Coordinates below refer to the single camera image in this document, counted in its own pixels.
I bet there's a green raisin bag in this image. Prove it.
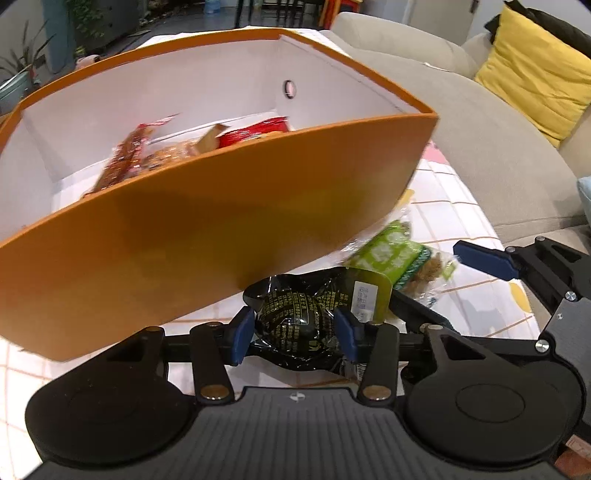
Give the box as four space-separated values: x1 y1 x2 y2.
342 207 459 307

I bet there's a black green nut bag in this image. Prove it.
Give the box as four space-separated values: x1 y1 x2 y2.
242 266 393 373

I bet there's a clear caramel nut bag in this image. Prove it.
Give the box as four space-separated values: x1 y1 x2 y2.
136 124 228 173

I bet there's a red cartoon snack bag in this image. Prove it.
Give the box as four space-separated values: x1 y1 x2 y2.
217 116 290 148

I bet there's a red Mimi fries bag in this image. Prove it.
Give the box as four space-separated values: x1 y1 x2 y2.
83 113 177 197

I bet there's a lemon pattern tablecloth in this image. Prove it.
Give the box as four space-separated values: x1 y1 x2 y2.
0 25 541 480

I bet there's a beige sofa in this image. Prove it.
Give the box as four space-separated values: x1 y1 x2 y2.
324 12 590 253

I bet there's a light blue cushion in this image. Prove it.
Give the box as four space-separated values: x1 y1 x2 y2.
577 176 591 225

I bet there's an orange cardboard box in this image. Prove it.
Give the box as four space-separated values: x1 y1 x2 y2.
1 28 438 361

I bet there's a yellow cushion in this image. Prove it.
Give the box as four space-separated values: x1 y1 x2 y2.
475 6 590 147

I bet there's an orange stool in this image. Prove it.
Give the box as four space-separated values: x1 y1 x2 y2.
318 0 363 29

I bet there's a grey plant pot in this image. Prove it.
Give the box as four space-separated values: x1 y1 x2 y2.
0 69 34 115

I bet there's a dark drawer cabinet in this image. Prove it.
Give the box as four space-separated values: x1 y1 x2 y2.
83 0 139 52

